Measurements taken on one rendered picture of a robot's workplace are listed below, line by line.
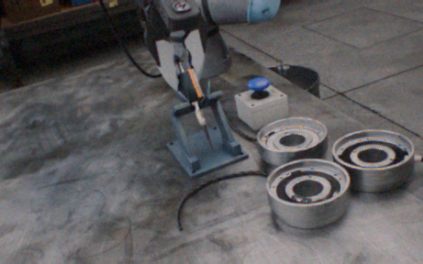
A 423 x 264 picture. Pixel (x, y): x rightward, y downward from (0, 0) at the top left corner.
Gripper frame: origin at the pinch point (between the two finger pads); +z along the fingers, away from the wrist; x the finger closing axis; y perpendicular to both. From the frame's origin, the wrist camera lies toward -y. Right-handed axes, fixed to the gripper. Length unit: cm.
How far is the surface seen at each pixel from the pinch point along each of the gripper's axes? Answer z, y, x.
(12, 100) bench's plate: 12, 53, 30
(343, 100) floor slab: 93, 135, -119
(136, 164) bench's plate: 12.1, 1.7, 11.3
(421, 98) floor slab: 93, 110, -148
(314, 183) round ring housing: 9.8, -23.9, -7.6
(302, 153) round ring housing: 8.7, -18.0, -9.5
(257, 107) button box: 8.0, -1.4, -10.8
